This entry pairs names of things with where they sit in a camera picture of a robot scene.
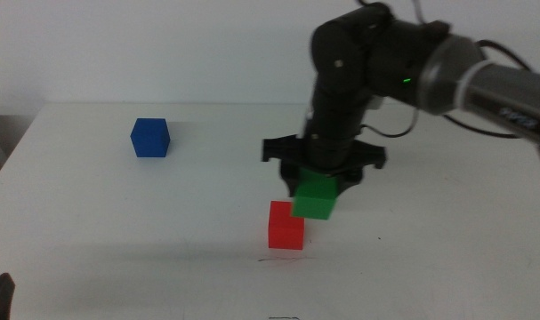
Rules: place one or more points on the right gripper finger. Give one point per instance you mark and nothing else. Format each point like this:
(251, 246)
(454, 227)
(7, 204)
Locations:
(289, 175)
(350, 181)

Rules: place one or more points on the green cube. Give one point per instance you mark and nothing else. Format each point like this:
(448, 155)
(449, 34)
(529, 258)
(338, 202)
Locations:
(315, 200)

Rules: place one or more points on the red cube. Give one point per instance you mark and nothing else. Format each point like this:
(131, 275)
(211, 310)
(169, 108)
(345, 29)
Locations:
(285, 233)

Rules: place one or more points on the blue cube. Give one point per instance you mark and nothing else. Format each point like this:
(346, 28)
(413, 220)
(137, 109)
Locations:
(149, 138)

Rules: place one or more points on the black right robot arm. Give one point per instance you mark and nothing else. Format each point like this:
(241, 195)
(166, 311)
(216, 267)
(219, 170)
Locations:
(367, 58)

